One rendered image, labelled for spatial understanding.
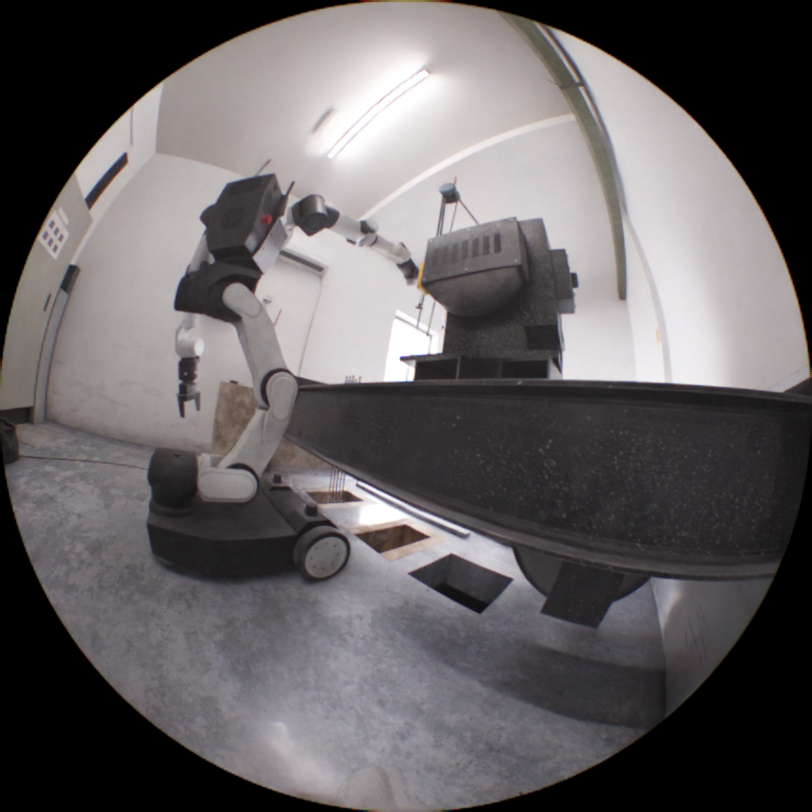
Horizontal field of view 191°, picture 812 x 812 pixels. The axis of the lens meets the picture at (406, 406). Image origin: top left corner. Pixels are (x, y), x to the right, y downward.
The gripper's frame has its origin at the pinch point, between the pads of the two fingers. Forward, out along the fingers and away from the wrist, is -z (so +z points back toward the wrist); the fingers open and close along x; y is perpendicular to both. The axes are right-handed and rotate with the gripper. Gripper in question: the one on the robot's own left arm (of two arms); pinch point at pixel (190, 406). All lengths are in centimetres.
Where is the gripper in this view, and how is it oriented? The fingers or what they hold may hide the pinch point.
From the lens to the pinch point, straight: 109.0
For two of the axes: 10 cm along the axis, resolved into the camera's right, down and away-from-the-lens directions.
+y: -9.8, -0.7, -1.6
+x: -1.4, -2.2, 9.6
